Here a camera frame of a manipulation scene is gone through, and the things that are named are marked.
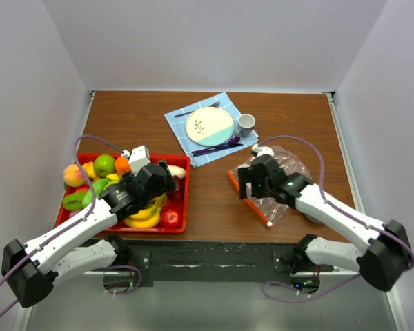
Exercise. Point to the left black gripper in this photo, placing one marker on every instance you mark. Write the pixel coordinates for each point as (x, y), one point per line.
(167, 185)

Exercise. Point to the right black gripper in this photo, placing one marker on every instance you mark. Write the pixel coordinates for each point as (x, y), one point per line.
(246, 175)

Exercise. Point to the white radish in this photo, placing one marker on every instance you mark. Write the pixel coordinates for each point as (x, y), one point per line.
(177, 171)

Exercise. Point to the dark red fruit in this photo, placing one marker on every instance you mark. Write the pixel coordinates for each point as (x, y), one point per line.
(177, 188)

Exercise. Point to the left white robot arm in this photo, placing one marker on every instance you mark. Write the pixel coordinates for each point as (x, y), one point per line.
(33, 269)

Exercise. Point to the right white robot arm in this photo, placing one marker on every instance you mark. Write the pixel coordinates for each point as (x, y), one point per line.
(379, 252)

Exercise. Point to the red apple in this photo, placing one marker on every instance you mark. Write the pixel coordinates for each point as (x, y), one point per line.
(170, 218)

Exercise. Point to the purple spoon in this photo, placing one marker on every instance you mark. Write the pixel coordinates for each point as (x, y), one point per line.
(234, 141)

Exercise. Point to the purple knife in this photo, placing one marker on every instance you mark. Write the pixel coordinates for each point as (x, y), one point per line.
(218, 149)

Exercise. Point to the blue checked cloth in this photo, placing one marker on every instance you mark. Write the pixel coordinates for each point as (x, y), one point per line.
(178, 127)

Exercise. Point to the yellow banana bunch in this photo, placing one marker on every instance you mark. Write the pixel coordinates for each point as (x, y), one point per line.
(148, 217)

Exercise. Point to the grey ceramic mug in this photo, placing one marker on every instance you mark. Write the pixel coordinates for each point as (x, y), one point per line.
(245, 125)

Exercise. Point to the orange fruit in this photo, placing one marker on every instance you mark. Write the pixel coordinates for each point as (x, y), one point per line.
(122, 166)

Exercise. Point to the cream and blue plate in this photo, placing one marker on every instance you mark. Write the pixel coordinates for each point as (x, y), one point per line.
(210, 126)

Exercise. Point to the green apple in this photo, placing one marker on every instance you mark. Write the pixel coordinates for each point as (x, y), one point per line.
(104, 165)

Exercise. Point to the green cucumber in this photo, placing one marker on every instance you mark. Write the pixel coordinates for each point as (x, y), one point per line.
(98, 186)

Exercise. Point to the purple fork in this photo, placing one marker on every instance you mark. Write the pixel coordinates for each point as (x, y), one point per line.
(215, 105)

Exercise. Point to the peach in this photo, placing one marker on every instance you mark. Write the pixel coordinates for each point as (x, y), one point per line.
(73, 177)

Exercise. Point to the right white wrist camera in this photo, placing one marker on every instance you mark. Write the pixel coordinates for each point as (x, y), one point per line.
(261, 152)

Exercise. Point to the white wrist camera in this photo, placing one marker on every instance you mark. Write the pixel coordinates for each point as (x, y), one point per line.
(261, 152)
(137, 158)

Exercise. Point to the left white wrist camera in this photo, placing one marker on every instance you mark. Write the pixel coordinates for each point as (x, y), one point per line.
(137, 158)

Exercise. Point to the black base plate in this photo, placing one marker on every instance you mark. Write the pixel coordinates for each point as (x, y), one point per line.
(209, 261)

